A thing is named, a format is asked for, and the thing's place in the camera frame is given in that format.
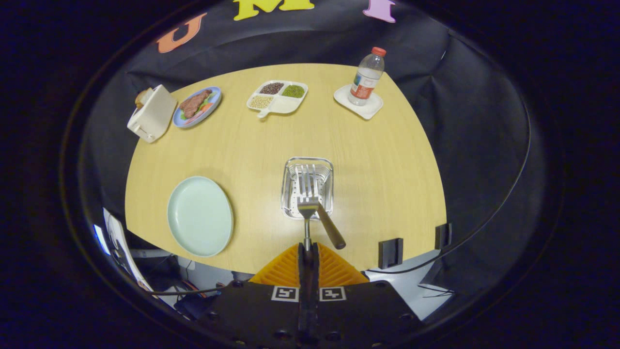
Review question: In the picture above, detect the metal fork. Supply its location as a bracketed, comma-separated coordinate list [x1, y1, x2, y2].
[295, 165, 320, 252]

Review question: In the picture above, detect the clear water bottle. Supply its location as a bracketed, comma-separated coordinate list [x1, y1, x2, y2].
[348, 47, 387, 106]

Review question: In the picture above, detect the brown steak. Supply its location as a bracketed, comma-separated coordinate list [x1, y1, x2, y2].
[180, 89, 213, 119]

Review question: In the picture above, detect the metal mesh basket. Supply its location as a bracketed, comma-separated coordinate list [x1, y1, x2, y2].
[281, 157, 334, 220]

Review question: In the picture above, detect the light green plate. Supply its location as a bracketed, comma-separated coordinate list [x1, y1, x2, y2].
[167, 176, 234, 257]

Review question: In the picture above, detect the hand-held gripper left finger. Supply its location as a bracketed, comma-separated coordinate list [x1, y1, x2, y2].
[206, 243, 310, 349]

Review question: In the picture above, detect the black table clamp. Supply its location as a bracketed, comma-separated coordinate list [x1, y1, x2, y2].
[378, 238, 404, 270]
[434, 223, 452, 250]

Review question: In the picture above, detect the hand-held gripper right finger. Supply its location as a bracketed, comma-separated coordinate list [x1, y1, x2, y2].
[309, 242, 421, 349]

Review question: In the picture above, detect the metal spoon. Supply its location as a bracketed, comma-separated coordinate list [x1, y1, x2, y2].
[312, 196, 347, 250]

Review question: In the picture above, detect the white divided dish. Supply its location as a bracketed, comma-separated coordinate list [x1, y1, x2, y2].
[246, 80, 309, 119]

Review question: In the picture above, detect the black backdrop cloth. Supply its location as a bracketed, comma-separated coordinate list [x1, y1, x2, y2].
[77, 0, 548, 320]

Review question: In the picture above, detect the blue plate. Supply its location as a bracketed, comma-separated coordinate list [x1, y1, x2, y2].
[173, 86, 222, 128]

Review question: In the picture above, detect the white square coaster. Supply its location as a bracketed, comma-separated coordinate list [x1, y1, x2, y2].
[333, 84, 384, 120]

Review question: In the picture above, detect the white toaster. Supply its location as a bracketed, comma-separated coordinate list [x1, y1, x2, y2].
[127, 85, 178, 143]

